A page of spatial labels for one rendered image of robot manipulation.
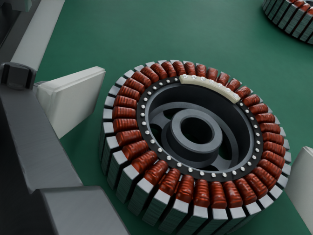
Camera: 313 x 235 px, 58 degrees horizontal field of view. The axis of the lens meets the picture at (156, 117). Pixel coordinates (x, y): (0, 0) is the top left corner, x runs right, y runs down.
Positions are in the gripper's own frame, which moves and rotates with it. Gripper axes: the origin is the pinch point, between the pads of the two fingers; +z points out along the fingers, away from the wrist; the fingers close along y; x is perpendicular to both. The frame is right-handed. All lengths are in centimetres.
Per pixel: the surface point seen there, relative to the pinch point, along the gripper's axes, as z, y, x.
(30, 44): 5.9, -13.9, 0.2
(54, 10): 10.5, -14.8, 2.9
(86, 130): 0.6, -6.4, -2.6
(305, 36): 19.1, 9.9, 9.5
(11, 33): 3.6, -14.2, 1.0
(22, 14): 5.8, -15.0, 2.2
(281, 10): 20.1, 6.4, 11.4
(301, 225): -0.1, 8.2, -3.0
